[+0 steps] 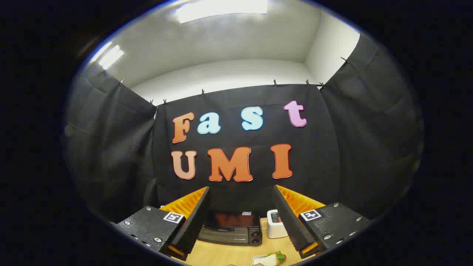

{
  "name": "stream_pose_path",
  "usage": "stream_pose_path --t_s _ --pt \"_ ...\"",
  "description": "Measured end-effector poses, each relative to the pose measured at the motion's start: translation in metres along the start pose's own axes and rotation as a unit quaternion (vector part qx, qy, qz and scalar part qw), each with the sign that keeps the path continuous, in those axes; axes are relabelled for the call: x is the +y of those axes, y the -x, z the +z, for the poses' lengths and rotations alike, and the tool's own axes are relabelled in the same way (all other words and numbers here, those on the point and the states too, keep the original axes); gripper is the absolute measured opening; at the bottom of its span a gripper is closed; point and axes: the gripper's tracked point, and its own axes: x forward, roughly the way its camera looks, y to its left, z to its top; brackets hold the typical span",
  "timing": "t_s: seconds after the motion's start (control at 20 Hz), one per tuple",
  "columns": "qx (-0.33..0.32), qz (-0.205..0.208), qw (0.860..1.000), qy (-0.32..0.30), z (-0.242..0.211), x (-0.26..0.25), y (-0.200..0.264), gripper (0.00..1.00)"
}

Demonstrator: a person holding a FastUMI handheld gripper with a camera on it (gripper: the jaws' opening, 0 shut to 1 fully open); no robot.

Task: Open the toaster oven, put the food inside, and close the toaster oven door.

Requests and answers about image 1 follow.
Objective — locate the lettuce bread sandwich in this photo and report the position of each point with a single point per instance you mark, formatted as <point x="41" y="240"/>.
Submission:
<point x="271" y="259"/>

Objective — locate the black toaster oven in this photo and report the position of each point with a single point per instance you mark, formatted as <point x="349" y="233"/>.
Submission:
<point x="229" y="234"/>

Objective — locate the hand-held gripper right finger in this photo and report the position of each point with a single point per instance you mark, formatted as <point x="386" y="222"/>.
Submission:
<point x="290" y="221"/>

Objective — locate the ceiling light panel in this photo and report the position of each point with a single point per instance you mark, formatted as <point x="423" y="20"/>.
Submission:
<point x="221" y="9"/>
<point x="111" y="57"/>

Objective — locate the white pop-up toaster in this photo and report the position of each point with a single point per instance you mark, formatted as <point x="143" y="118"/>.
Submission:
<point x="275" y="229"/>

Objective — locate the white square dish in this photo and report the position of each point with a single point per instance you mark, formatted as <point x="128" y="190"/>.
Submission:
<point x="254" y="260"/>

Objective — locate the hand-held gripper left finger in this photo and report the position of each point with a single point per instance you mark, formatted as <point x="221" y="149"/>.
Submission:
<point x="196" y="221"/>

